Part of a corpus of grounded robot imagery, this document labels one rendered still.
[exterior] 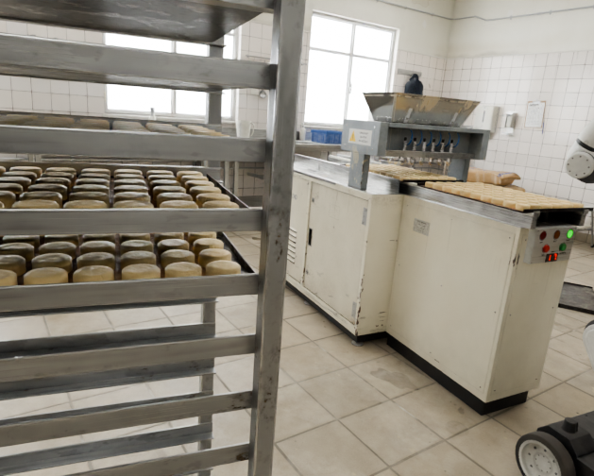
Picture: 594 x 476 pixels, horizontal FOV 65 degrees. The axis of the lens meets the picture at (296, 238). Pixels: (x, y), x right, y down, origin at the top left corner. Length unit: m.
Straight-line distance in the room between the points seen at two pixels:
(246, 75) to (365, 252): 1.84
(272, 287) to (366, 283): 1.83
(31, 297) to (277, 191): 0.31
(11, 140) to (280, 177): 0.29
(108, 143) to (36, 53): 0.11
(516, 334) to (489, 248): 0.37
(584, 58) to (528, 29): 0.82
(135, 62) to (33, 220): 0.21
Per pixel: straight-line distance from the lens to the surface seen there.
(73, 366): 0.66
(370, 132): 2.33
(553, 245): 2.07
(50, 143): 0.58
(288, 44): 0.58
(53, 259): 0.73
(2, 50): 0.59
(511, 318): 2.08
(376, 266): 2.43
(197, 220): 0.60
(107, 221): 0.59
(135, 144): 0.58
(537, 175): 6.56
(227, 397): 0.72
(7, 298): 0.63
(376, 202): 2.32
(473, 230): 2.09
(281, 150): 0.58
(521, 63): 6.84
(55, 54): 0.58
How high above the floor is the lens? 1.19
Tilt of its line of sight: 15 degrees down
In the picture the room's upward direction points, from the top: 4 degrees clockwise
